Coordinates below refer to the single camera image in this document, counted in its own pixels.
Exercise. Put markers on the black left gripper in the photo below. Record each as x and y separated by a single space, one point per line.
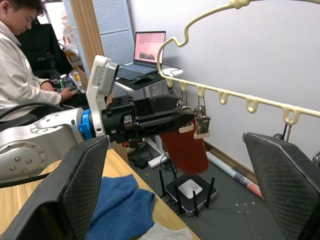
117 120

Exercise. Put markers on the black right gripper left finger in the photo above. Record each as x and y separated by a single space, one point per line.
65 190

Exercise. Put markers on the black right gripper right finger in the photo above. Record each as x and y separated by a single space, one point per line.
290 180

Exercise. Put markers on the metal clip with cream tips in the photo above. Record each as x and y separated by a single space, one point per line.
202 125
186 128
287 130
317 159
171 91

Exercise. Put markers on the red sock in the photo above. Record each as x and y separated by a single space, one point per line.
186 152

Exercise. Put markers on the cream plastic clip hanger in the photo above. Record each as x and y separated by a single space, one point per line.
225 93

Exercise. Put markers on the person's left hand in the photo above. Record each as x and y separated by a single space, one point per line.
67 94

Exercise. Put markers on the dark mouse pad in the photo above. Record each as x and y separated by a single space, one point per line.
140 86

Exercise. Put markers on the black computer mouse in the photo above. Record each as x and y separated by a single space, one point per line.
141 79

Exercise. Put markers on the rolled paper poster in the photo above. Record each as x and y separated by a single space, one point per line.
237 176

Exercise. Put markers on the black power adapter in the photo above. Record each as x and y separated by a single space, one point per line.
141 163

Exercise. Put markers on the blue knit sock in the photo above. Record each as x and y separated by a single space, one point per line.
120 205

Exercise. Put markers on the open grey laptop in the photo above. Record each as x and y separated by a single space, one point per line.
148 47

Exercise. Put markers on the black router with antennas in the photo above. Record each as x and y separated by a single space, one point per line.
191 191

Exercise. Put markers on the white pegboard panel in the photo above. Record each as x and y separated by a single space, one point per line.
115 27

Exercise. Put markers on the wooden pillar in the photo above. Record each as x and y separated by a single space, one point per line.
85 30

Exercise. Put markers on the grey sock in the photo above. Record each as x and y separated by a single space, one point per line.
170 232

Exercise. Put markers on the person in white hoodie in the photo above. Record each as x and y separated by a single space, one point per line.
15 75

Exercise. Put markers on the black office chair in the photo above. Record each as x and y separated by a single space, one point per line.
42 50

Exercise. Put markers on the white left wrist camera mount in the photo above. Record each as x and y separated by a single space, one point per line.
98 80

